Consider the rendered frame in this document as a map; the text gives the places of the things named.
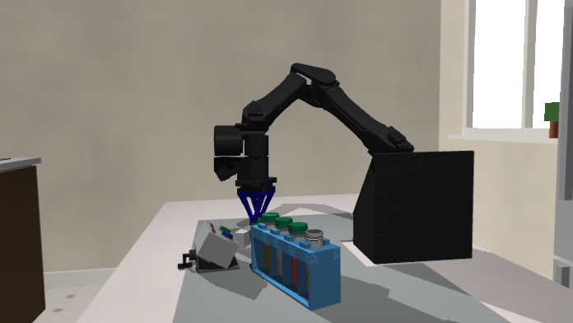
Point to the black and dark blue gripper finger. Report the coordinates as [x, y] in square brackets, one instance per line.
[260, 198]
[269, 194]

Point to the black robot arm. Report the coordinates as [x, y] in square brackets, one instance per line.
[323, 92]

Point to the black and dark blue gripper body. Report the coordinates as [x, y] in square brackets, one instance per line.
[259, 177]

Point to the blue tube rack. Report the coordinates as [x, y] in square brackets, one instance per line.
[324, 267]

